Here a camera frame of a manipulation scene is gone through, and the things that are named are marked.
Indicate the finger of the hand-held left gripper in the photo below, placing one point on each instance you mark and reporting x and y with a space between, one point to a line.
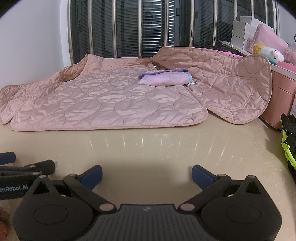
7 157
47 165

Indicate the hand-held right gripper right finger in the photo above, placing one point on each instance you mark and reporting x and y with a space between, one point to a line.
203 176

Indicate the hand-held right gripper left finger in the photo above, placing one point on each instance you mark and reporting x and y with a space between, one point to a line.
92 176

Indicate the pink blue purple vest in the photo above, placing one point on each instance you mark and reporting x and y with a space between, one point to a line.
161 78

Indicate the pink quilted jacket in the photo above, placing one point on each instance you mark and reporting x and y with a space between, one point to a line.
104 99

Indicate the black and yellow gloves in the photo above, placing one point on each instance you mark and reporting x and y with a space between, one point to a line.
289 132

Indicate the pink flat book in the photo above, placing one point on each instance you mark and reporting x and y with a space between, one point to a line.
222 49

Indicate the clear plastic packet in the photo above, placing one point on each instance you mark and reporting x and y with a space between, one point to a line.
231 45

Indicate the white yellow plush toy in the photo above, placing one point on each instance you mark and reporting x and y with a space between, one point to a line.
270 54

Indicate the stack of white boxes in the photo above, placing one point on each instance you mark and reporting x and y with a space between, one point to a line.
240 32

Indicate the pink pouch bag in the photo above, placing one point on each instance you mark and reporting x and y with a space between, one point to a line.
268 37

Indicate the steel window railing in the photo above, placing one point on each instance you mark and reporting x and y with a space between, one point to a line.
140 27

